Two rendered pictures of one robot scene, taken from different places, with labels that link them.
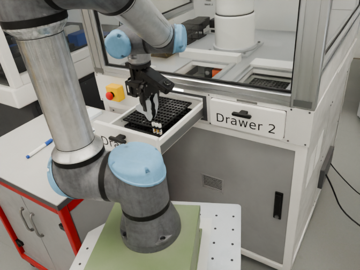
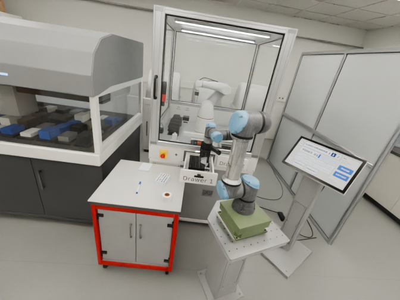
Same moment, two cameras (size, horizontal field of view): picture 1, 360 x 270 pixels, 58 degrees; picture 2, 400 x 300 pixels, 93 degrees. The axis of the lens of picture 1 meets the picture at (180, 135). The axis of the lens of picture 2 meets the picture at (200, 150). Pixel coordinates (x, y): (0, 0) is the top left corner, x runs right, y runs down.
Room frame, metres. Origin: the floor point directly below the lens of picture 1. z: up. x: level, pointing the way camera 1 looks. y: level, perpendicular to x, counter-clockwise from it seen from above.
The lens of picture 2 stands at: (-0.01, 1.00, 1.70)
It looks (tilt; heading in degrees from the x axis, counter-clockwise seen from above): 25 degrees down; 321
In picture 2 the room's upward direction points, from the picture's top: 9 degrees clockwise
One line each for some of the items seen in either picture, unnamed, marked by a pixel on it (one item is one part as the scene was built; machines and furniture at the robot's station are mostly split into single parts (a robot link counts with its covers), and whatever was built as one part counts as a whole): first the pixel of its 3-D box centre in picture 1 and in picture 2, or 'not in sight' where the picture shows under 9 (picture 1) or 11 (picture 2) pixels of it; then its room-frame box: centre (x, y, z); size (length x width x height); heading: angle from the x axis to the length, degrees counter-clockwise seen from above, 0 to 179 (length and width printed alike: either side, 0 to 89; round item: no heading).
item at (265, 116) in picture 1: (245, 118); (232, 162); (1.04, -0.25, 0.87); 0.29 x 0.02 x 0.11; 54
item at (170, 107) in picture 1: (159, 117); (198, 165); (1.13, 0.07, 0.87); 0.22 x 0.18 x 0.06; 144
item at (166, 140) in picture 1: (160, 117); (198, 165); (1.13, 0.07, 0.86); 0.40 x 0.26 x 0.06; 144
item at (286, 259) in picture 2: not in sight; (296, 212); (0.51, -0.73, 0.51); 0.50 x 0.45 x 1.02; 92
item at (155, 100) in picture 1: (149, 104); not in sight; (1.04, 0.10, 0.97); 0.06 x 0.03 x 0.09; 54
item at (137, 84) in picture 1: (141, 78); (205, 149); (1.03, 0.11, 1.08); 0.09 x 0.08 x 0.12; 54
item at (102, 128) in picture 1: (126, 142); (198, 177); (0.96, 0.19, 0.87); 0.29 x 0.02 x 0.11; 54
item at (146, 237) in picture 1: (148, 214); (244, 201); (0.57, 0.10, 0.91); 0.15 x 0.15 x 0.10
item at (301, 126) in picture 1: (232, 65); (203, 139); (1.59, -0.31, 0.87); 1.02 x 0.95 x 0.14; 54
